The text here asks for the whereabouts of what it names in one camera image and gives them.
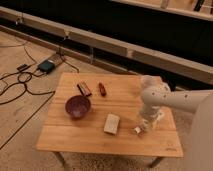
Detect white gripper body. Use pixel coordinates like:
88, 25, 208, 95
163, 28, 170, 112
139, 105, 160, 124

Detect beige sponge block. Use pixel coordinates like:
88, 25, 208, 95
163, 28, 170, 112
104, 114, 120, 135

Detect clear plastic bottle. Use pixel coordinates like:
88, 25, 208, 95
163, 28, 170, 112
134, 111, 164, 134

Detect brown chocolate bar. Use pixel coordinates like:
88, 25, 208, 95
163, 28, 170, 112
77, 82, 92, 97

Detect purple bowl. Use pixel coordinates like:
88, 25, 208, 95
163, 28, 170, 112
65, 95, 91, 119

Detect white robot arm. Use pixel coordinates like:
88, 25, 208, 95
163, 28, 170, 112
140, 75, 213, 171

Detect small black plug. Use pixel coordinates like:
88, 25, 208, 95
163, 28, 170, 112
17, 64, 28, 71

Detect black floor cable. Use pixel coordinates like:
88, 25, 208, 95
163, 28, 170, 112
0, 41, 57, 106

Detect wooden table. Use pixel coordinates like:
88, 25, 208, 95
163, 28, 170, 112
37, 73, 183, 157

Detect dark power adapter box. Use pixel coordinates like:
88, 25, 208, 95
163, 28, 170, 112
37, 60, 55, 74

